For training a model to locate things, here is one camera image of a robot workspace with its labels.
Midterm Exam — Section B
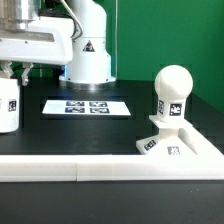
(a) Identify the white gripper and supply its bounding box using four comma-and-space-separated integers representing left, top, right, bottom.
0, 17, 74, 86

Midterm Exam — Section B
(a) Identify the white lamp hood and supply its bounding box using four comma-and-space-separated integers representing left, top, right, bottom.
0, 78, 20, 133

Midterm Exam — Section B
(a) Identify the white lamp bulb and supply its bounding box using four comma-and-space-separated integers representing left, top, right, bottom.
154, 65, 193, 122

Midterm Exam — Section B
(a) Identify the white lamp base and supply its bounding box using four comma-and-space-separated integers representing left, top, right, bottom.
136, 115, 195, 157

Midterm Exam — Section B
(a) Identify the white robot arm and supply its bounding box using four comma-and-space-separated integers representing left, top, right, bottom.
0, 0, 116, 90

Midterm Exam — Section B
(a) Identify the white tag sheet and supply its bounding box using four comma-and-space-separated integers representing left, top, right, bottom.
42, 100, 131, 116

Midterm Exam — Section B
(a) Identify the white L-shaped fence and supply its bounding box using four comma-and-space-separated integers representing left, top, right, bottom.
0, 125, 224, 182

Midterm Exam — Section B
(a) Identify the black cable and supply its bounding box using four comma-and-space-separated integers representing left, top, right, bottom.
11, 63, 66, 78

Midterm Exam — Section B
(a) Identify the black corrugated hose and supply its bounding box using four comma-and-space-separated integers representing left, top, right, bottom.
44, 0, 61, 9

